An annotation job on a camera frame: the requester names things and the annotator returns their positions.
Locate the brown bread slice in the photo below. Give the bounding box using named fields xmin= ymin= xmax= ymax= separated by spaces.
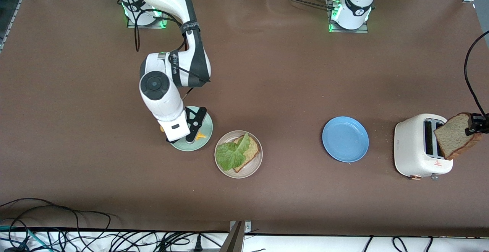
xmin=434 ymin=112 xmax=483 ymax=161
xmin=233 ymin=134 xmax=261 ymax=173

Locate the green lettuce leaf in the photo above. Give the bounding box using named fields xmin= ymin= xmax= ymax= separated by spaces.
xmin=216 ymin=133 xmax=251 ymax=171

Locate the yellow mustard squeeze bottle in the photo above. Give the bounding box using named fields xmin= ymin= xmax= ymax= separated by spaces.
xmin=160 ymin=124 xmax=207 ymax=141

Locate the blue plate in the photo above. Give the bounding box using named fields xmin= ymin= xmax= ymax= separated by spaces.
xmin=322 ymin=116 xmax=369 ymax=163

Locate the beige plate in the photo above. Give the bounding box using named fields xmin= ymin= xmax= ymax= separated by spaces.
xmin=214 ymin=130 xmax=263 ymax=179

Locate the mint green plate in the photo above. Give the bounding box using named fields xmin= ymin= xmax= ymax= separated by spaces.
xmin=167 ymin=106 xmax=214 ymax=152

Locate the white two-slot toaster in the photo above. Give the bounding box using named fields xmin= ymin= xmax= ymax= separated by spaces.
xmin=394 ymin=113 xmax=454 ymax=180

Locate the brown table cover mat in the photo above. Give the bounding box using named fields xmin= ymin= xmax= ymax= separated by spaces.
xmin=0 ymin=0 xmax=489 ymax=238

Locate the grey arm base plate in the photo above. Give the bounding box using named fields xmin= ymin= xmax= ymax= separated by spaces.
xmin=126 ymin=11 xmax=170 ymax=29
xmin=327 ymin=0 xmax=369 ymax=34

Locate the silver corner bracket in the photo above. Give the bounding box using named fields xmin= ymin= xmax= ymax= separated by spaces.
xmin=230 ymin=220 xmax=252 ymax=234

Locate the grey metal post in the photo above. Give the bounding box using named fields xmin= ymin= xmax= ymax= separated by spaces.
xmin=219 ymin=221 xmax=245 ymax=252

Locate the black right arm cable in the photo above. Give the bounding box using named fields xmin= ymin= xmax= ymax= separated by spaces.
xmin=115 ymin=0 xmax=212 ymax=101

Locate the teal floor cable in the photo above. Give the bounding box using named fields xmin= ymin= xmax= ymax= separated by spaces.
xmin=0 ymin=225 xmax=50 ymax=252

